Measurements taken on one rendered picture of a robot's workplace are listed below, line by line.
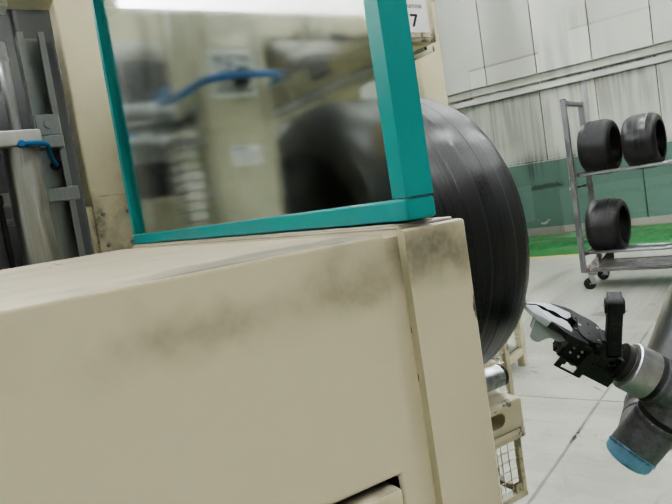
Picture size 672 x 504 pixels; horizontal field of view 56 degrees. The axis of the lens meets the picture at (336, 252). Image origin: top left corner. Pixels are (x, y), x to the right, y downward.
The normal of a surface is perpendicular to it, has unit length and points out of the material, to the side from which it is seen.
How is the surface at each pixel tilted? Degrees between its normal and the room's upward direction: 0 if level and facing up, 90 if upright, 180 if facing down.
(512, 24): 90
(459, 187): 70
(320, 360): 90
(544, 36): 90
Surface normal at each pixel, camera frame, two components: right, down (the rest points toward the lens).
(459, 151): 0.36, -0.55
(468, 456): 0.52, -0.01
